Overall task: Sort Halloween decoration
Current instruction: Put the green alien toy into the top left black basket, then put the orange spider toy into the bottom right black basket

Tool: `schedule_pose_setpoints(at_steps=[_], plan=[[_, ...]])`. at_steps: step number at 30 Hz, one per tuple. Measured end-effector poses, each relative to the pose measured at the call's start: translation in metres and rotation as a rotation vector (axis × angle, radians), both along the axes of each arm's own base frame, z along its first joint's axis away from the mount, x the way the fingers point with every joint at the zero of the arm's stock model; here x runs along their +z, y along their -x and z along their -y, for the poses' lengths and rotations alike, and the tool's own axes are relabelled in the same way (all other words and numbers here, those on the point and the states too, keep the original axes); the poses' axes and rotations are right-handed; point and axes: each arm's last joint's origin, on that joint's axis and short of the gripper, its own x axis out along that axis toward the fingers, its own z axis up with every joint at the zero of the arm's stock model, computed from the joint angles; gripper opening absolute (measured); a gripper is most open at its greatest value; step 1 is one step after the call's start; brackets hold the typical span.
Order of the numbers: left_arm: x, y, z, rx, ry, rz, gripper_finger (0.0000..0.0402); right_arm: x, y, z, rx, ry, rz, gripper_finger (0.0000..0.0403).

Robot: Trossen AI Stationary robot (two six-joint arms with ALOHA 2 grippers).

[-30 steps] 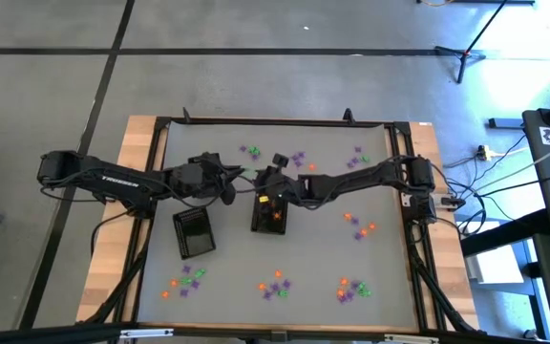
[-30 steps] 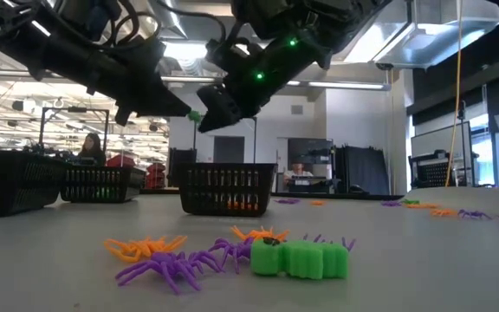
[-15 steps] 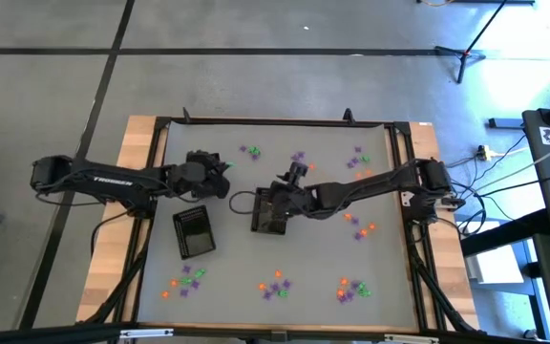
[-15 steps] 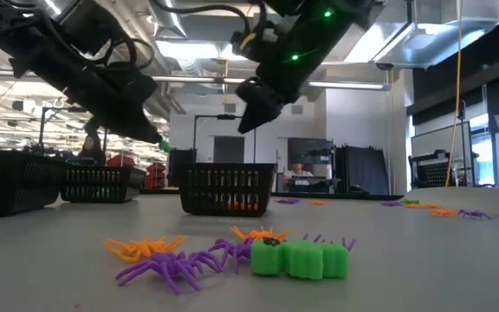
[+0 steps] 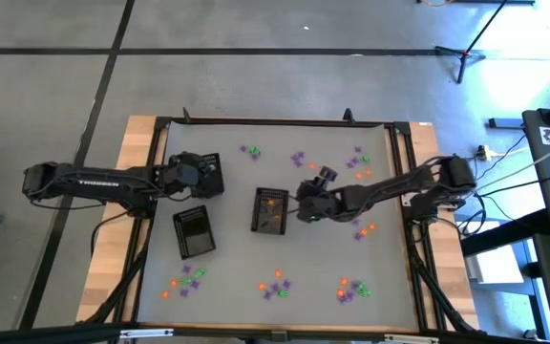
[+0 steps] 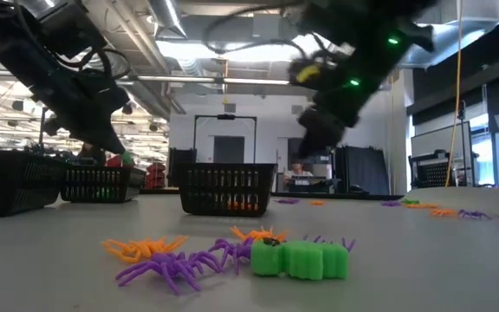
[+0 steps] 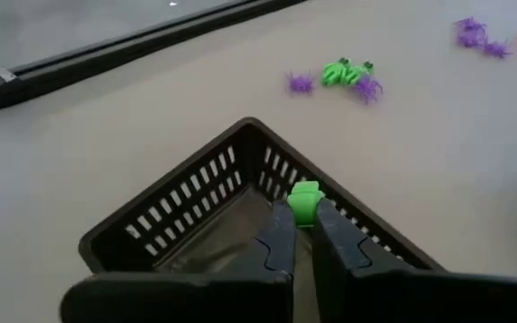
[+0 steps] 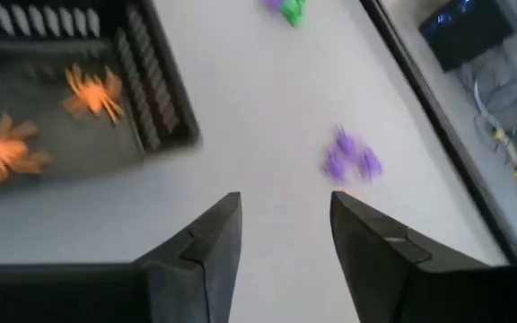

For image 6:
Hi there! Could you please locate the silver spiral air duct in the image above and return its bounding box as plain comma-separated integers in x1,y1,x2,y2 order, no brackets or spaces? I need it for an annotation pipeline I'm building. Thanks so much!
82,0,172,118

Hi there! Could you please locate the black robot rig frame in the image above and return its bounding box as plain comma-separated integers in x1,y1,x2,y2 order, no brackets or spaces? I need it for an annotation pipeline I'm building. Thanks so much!
192,114,258,164

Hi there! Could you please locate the black curtain panel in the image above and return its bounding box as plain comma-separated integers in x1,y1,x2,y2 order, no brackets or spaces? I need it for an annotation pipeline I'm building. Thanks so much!
334,145,392,196

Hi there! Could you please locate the silver rectangular duct hood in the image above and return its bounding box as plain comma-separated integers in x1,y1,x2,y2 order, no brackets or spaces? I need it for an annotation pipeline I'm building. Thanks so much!
399,0,499,70

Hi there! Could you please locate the yellow hanging cable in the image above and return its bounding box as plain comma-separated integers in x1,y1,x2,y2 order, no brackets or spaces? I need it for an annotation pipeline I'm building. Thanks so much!
444,0,465,188

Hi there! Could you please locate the black plastic slotted basket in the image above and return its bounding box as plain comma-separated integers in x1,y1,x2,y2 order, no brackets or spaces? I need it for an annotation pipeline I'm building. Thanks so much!
61,166,146,204
175,162,278,218
0,149,68,218

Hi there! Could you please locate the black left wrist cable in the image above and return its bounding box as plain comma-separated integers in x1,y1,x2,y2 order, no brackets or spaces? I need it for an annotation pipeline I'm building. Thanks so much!
54,45,132,83

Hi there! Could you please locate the person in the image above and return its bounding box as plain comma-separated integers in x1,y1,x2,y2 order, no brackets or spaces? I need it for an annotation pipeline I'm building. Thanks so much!
282,159,316,188
78,142,108,168

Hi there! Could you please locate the black aluminium rig frame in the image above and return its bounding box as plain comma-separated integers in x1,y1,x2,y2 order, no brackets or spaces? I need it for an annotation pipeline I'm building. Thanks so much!
145,186,415,203

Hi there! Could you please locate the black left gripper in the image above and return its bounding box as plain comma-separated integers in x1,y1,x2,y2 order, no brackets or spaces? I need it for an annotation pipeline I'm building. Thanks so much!
30,64,132,157

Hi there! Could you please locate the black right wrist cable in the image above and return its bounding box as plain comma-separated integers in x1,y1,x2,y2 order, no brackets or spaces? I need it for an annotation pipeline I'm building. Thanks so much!
200,2,309,60

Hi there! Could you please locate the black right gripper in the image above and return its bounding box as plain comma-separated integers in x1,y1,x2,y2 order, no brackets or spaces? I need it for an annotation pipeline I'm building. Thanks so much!
290,32,400,158

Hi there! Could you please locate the black equipment case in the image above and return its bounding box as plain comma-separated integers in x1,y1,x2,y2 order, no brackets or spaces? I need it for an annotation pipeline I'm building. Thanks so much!
167,146,198,188

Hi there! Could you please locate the dark grey door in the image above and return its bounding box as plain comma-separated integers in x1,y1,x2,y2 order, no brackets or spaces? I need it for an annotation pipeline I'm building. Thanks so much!
212,135,246,164

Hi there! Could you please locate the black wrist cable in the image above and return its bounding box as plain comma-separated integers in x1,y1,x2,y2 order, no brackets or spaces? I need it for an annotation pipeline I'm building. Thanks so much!
54,45,132,83
200,2,309,60

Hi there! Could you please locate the black mesh equipment rack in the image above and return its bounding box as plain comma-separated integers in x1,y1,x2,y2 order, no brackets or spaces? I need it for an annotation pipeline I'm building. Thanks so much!
408,149,476,192

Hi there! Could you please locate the grey partition panel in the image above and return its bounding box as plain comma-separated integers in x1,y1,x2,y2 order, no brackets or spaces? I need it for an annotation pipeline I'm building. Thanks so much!
410,120,471,153

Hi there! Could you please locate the silver round air duct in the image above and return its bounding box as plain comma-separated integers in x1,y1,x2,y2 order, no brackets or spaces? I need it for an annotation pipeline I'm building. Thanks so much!
147,0,188,40

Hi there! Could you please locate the long ceiling light bar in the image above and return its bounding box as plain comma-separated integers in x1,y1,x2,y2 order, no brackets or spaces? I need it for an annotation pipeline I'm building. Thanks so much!
117,73,294,88

